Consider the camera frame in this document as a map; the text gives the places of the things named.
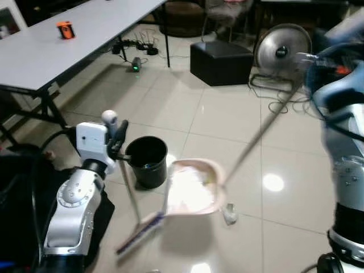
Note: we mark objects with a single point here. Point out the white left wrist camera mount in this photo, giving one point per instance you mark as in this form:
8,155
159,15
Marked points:
91,139

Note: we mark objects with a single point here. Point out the white picture frame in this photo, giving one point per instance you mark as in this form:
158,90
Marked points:
10,20

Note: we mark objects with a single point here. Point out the dark brown round stool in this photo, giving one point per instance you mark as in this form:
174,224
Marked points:
183,18

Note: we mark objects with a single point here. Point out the black cube ottoman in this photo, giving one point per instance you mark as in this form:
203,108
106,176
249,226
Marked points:
220,63

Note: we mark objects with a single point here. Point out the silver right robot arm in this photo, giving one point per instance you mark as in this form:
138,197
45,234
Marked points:
347,170

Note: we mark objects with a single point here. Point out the small device with green light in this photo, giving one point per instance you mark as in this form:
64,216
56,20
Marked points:
136,65

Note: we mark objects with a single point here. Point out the broom with white knob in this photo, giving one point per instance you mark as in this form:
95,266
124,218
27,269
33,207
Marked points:
133,202

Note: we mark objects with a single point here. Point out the silver floor fan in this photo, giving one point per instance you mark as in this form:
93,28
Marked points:
282,51

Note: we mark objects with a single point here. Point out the orange and black device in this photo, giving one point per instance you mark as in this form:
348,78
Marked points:
66,30

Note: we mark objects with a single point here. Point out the grey folding table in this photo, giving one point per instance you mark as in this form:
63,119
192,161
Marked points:
68,45

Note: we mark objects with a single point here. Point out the white paper trash pile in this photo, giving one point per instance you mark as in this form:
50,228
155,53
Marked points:
190,190

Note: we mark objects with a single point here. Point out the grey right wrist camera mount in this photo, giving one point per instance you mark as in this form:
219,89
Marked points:
348,31

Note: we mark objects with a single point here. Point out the small crumpled white paper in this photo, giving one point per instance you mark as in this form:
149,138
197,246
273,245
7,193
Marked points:
230,214

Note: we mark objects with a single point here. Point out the metal frame chair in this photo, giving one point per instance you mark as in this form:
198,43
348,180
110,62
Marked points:
227,17

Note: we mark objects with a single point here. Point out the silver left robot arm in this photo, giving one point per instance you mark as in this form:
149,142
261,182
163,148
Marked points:
73,199

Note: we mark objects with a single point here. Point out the black waste bucket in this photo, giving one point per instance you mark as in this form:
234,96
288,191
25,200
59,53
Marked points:
147,162

